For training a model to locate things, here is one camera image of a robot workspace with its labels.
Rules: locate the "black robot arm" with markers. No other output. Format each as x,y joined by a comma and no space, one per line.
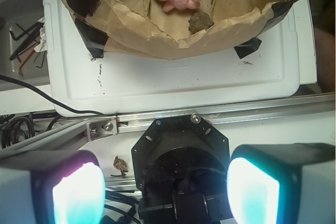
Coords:
185,173

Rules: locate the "aluminium frame rail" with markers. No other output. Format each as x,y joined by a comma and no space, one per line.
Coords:
297,119

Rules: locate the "white plastic tray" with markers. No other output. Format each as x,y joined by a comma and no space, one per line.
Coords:
119,83

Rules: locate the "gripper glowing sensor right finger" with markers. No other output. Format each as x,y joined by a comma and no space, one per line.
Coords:
282,183

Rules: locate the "black hex key set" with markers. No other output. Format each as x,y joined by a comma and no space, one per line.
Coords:
25,49

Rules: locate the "brown rock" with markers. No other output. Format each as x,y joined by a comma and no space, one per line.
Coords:
199,21

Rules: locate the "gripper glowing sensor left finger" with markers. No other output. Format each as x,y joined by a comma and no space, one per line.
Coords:
51,187

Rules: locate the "brown paper bag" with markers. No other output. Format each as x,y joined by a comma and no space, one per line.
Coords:
142,28

